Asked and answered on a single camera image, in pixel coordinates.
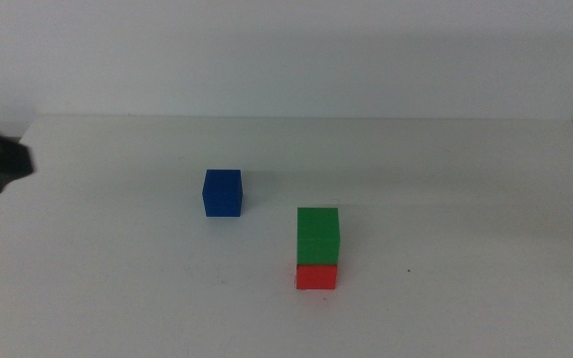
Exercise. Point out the blue cube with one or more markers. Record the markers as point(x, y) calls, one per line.
point(222, 194)

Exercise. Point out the green cube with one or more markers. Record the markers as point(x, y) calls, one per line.
point(318, 236)

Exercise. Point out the red cube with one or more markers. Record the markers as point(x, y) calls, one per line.
point(316, 277)

